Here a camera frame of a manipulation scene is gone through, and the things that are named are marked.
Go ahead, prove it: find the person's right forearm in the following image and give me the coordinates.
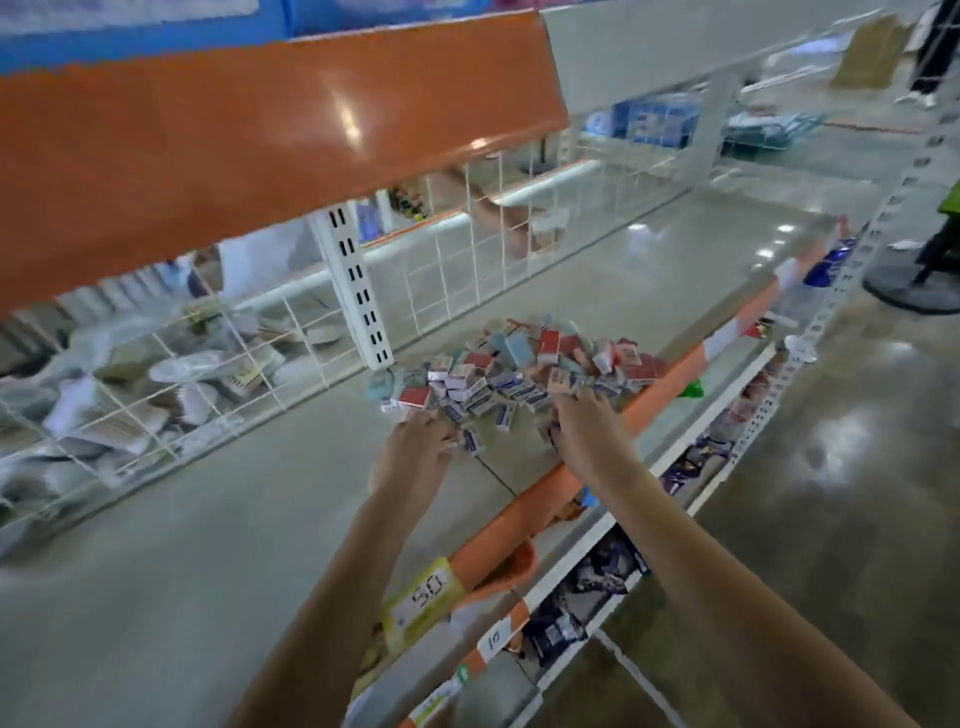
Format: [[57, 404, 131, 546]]
[[588, 457, 920, 728]]

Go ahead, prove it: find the white orange metal shelf unit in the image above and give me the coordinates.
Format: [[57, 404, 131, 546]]
[[0, 0, 960, 728]]

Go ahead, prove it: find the row of dark snack packets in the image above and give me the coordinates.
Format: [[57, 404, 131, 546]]
[[514, 348, 794, 677]]

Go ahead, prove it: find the pile of white packets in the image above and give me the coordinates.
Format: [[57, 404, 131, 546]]
[[0, 292, 395, 519]]

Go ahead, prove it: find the person's left forearm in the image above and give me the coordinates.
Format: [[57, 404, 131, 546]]
[[225, 487, 444, 728]]

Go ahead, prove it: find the brown cardboard box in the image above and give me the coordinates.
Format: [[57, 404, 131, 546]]
[[829, 15, 911, 92]]

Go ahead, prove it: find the yellow price label strip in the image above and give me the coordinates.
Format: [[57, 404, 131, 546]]
[[349, 555, 468, 695]]

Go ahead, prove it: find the person's right hand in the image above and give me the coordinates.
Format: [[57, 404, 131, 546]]
[[543, 387, 641, 497]]

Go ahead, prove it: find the white wire grid panel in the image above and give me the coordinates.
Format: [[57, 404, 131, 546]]
[[0, 127, 707, 527]]

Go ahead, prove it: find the pile of mixed erasers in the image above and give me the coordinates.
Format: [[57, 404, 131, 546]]
[[364, 313, 672, 456]]

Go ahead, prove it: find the row of blue packages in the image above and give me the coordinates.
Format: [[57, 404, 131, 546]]
[[0, 0, 602, 77]]

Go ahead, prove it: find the person's left hand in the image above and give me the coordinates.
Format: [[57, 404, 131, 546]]
[[369, 411, 459, 519]]

